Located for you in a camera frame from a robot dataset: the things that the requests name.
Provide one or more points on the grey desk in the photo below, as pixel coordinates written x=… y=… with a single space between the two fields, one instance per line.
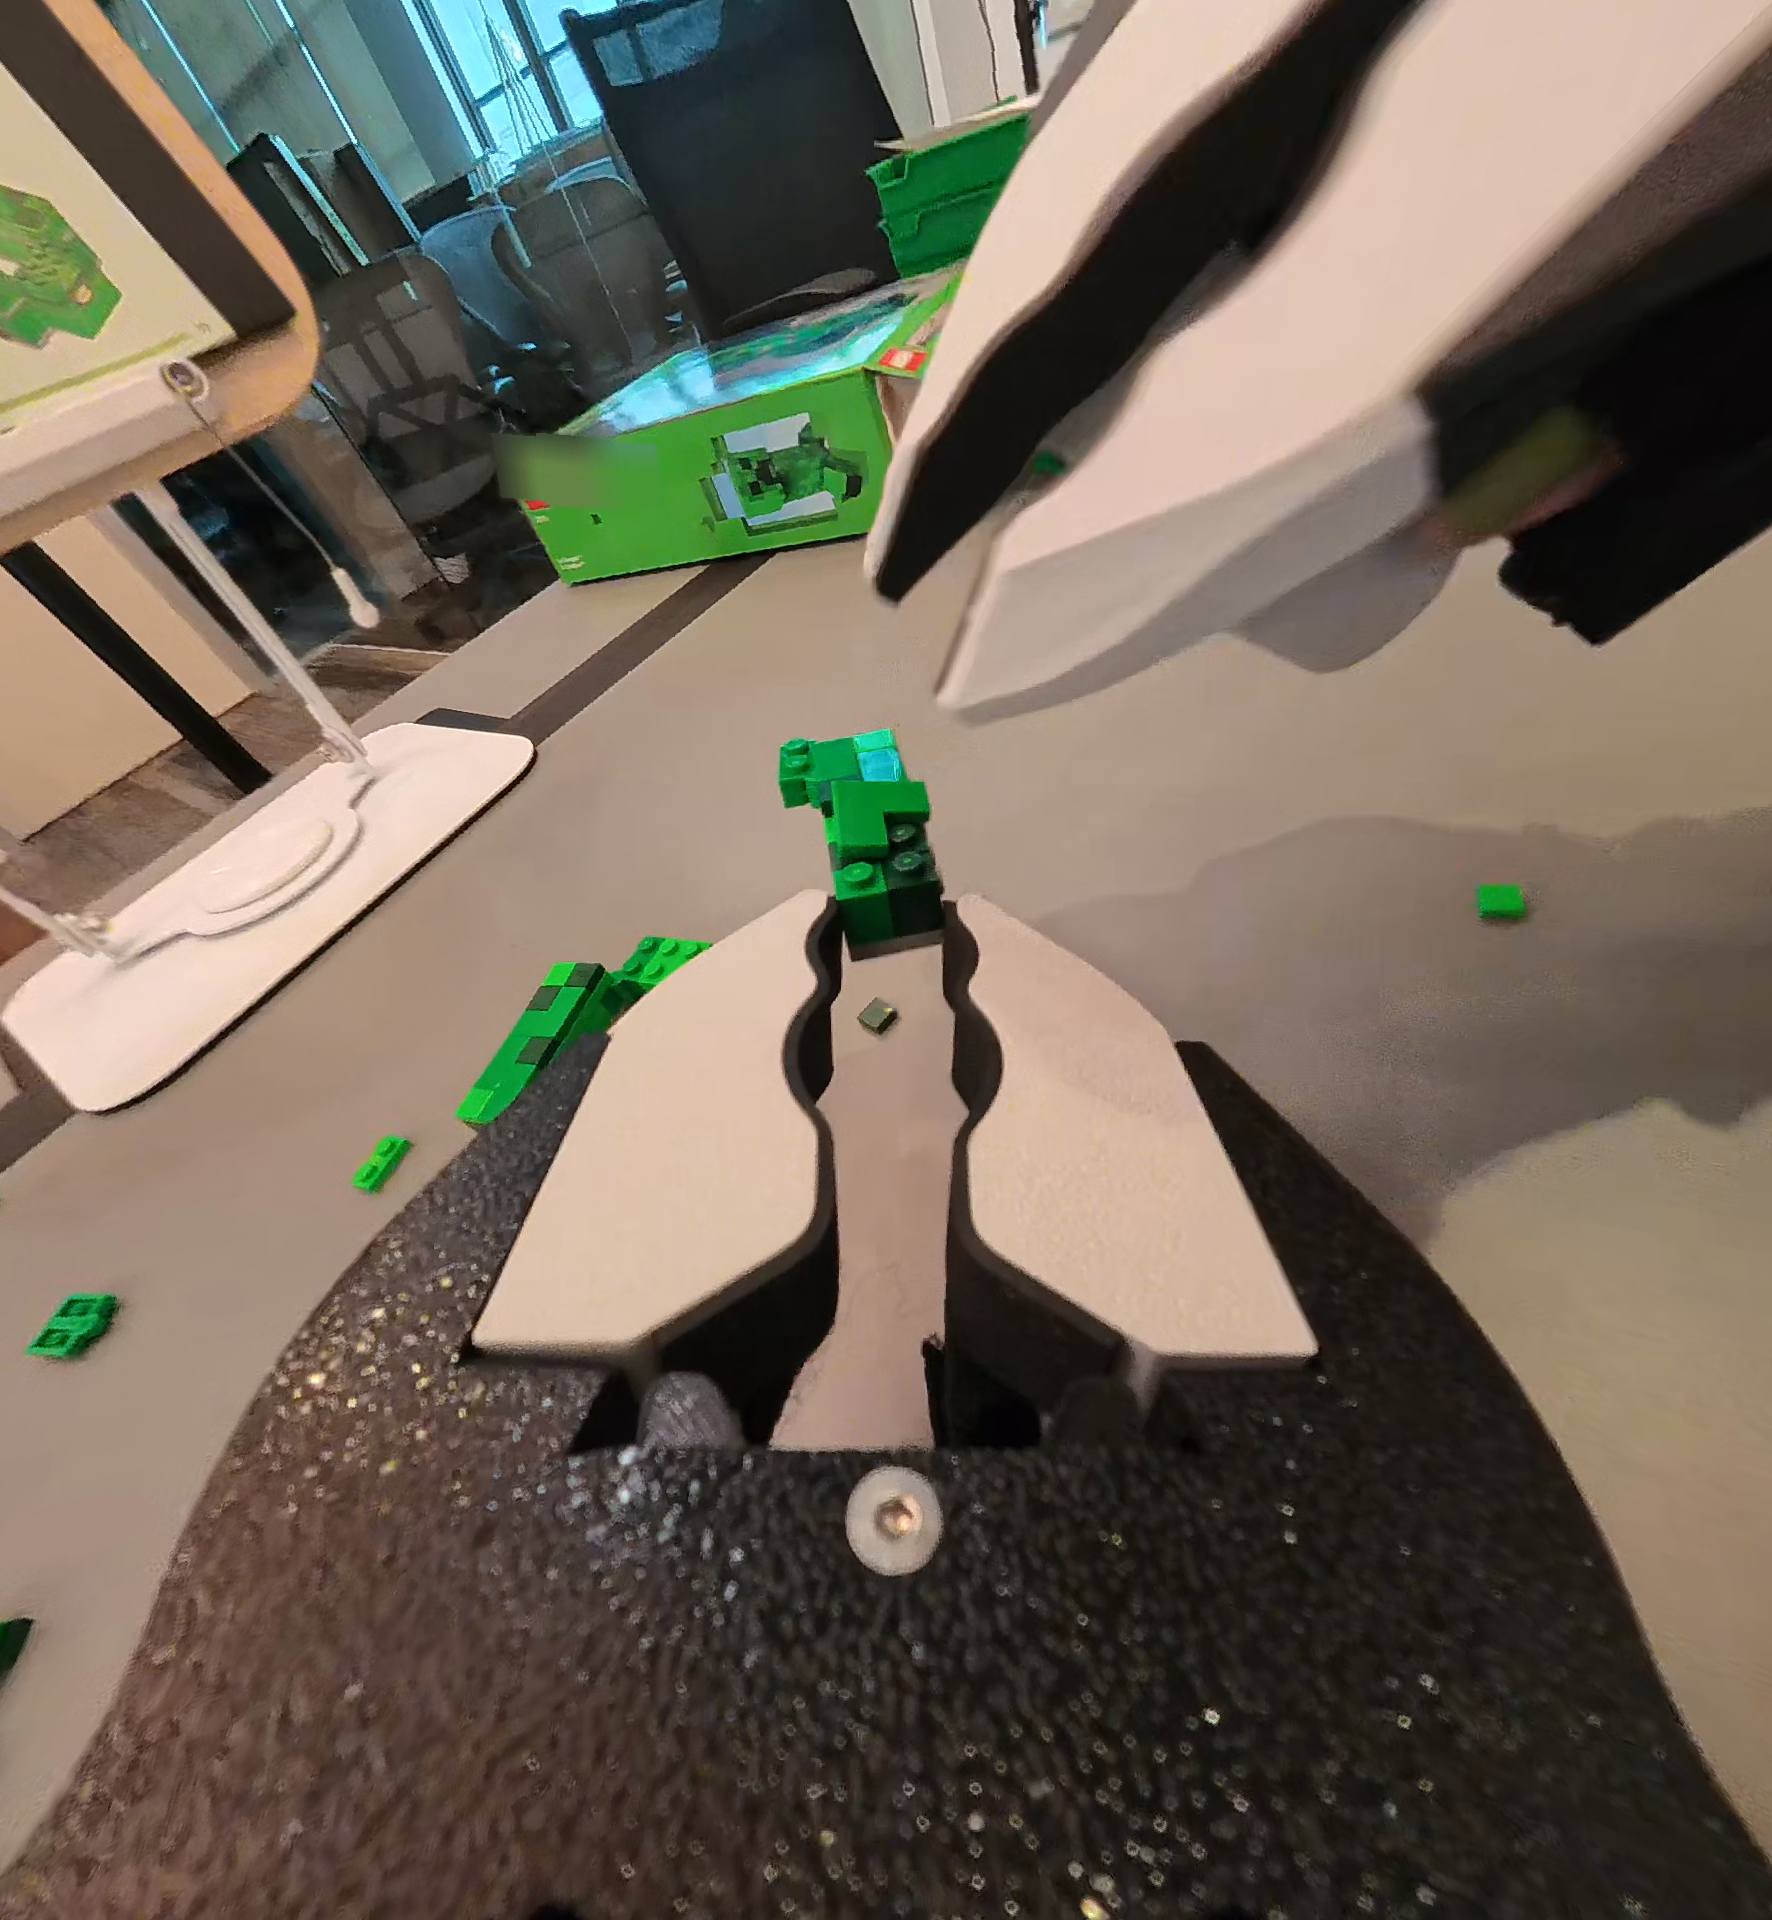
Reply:
x=1277 y=838

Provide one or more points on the book stand with white base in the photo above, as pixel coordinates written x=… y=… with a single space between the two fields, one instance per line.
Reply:
x=300 y=898

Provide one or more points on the grey office chair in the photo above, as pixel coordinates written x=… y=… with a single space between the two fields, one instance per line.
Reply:
x=593 y=248
x=476 y=286

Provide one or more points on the green stacked trays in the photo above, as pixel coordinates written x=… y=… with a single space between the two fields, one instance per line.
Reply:
x=956 y=191

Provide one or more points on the black stand pole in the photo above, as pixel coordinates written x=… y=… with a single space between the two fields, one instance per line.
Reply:
x=134 y=667

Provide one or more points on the person's right hand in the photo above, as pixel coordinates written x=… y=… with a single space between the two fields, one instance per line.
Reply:
x=1526 y=471

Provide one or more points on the black mesh chair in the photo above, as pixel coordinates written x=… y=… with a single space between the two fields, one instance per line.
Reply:
x=736 y=146

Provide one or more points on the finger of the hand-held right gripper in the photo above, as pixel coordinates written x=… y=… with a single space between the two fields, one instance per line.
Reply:
x=1064 y=272
x=1426 y=222

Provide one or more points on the U-shaped green brick model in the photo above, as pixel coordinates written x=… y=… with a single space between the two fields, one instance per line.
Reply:
x=573 y=1023

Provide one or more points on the bright green flat tile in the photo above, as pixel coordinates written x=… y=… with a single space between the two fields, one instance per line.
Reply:
x=1501 y=904

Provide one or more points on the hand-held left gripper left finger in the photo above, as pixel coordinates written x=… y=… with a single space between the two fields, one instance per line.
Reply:
x=678 y=1200

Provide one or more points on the green brick assembly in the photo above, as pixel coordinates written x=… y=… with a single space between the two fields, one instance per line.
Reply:
x=875 y=838

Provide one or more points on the small green brick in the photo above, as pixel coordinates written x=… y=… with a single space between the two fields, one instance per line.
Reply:
x=380 y=1163

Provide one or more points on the open instruction booklet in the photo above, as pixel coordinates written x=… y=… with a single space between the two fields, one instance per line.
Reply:
x=81 y=358

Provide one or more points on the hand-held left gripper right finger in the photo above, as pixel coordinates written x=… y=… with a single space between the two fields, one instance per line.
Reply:
x=1112 y=1200

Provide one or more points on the green toy brick box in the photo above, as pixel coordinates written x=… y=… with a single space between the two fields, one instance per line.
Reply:
x=678 y=480

